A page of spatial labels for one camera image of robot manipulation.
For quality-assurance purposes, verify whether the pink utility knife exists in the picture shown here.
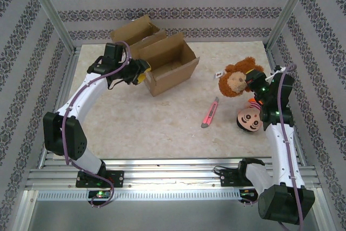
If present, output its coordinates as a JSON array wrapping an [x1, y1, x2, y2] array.
[[200, 96, 220, 129]]

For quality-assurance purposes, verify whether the white slotted cable duct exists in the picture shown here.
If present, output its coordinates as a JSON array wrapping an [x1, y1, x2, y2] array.
[[36, 189, 241, 202]]

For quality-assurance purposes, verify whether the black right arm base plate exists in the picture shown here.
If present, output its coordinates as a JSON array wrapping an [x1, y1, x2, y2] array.
[[220, 168, 269, 188]]

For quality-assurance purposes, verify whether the aluminium frame post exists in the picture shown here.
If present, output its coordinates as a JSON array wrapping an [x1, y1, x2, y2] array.
[[264, 0, 316, 51], [23, 0, 82, 53]]

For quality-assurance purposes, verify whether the cardboard box with doll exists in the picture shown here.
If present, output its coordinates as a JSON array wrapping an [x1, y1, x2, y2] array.
[[109, 14, 167, 61]]

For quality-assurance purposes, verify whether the striped doll with orange hat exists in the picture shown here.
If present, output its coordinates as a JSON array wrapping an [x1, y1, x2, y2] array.
[[236, 97, 264, 134]]

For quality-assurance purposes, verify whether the aluminium side rail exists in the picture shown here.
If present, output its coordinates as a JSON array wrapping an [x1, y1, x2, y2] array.
[[266, 47, 309, 167], [37, 47, 82, 168]]

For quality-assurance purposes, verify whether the cardboard box with teddy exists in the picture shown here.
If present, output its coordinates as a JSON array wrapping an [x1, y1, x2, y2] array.
[[129, 32, 201, 97]]

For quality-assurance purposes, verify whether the grey metal panel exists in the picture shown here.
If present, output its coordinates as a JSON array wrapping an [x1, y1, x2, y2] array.
[[26, 201, 325, 231]]

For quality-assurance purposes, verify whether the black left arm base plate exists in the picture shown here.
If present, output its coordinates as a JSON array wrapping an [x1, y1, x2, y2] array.
[[75, 170, 125, 188]]

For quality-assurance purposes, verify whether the brown teddy bear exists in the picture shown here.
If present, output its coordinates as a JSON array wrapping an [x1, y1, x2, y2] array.
[[215, 56, 264, 98]]

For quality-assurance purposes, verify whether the wide aluminium mounting rail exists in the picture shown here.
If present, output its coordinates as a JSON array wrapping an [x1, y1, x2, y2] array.
[[25, 157, 321, 190]]

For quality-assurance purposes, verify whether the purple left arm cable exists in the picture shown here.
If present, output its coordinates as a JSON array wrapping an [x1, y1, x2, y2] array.
[[61, 41, 133, 209]]

